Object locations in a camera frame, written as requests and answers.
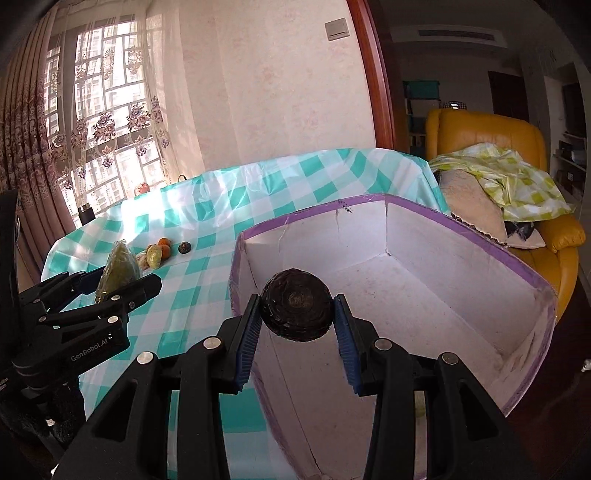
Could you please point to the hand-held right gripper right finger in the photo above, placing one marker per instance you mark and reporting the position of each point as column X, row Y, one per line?
column 346, row 344

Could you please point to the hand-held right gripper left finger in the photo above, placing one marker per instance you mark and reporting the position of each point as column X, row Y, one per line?
column 246, row 344

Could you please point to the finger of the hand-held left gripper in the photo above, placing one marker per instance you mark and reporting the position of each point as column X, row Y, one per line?
column 64, row 288
column 124, row 297

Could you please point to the plastic-wrapped green cabbage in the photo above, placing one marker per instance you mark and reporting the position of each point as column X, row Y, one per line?
column 119, row 267

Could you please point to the dark round fruit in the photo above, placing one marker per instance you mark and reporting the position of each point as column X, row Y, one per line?
column 185, row 248
column 295, row 304

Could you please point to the orange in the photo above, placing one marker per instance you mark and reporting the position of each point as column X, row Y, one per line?
column 164, row 242

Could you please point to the purple-edged white cardboard box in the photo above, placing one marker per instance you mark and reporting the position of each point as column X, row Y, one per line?
column 415, row 295

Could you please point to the black cup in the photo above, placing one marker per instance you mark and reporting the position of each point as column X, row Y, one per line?
column 86, row 216

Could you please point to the red round ornament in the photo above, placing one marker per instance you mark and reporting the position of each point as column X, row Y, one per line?
column 142, row 188

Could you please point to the teal checked tablecloth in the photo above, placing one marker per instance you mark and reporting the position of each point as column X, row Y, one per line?
column 277, row 194

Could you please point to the brown patterned drape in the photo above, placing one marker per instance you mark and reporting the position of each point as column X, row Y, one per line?
column 27, row 138

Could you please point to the beige cushion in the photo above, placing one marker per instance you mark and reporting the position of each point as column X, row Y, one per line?
column 466, row 203

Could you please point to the floral lace curtain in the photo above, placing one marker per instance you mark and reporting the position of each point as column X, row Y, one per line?
column 138, row 92

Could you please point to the black and white patterned cushion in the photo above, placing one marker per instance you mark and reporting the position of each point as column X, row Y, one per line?
column 524, row 233

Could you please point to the green checked cloth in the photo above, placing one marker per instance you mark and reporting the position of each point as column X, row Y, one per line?
column 517, row 180

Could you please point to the stacked storage boxes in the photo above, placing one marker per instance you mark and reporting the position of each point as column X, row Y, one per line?
column 420, row 110

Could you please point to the yellow leather sofa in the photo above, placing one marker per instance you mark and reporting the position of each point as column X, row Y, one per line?
column 489, row 131

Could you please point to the dark wooden door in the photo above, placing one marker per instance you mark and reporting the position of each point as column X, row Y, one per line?
column 508, row 94

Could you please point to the ceiling air vent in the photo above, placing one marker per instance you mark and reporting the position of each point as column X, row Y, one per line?
column 457, row 33

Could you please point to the red wooden door frame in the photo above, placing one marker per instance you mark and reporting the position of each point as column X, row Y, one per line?
column 374, row 74

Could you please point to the wall shelf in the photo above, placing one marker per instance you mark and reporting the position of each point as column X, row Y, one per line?
column 575, row 134

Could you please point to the wall light switch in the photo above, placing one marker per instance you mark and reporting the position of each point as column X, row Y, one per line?
column 337, row 29

